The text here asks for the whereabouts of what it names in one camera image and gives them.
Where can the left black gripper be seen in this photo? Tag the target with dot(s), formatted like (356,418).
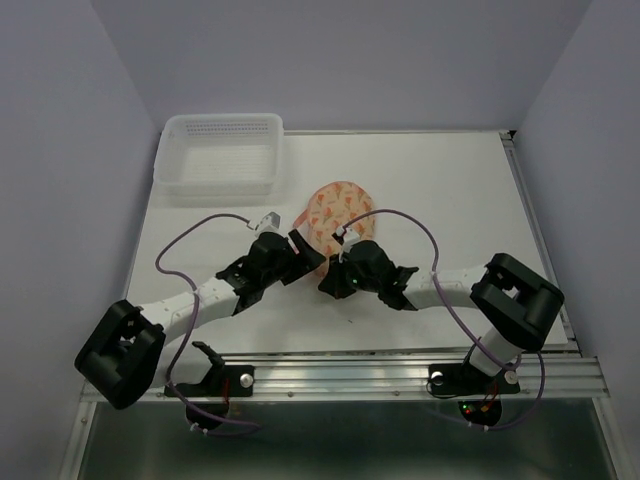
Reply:
(307,258)

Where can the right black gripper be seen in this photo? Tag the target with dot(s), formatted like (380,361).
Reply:
(332,283)

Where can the floral orange laundry bag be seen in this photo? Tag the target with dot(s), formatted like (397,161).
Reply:
(330,207)

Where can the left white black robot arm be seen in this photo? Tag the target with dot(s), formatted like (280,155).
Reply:
(122,355)

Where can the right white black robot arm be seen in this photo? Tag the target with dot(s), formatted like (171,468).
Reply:
(520,305)

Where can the white perforated plastic basket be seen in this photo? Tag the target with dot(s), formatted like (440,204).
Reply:
(210,160)

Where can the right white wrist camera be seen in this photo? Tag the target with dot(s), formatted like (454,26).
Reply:
(347,238)

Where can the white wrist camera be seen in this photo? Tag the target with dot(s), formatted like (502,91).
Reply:
(269,223)
(347,238)

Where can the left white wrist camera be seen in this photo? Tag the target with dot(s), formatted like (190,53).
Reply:
(269,223)

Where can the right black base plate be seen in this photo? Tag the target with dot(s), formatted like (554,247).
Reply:
(463,380)

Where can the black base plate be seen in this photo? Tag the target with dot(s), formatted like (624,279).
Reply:
(222,379)
(463,380)

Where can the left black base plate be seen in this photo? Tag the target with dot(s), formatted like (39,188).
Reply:
(222,379)

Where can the aluminium right side rail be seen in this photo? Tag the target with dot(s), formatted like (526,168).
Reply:
(508,142)

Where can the aluminium rail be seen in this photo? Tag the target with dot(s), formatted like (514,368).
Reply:
(508,142)
(393,377)

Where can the aluminium front rail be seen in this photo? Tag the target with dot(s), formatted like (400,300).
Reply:
(393,377)

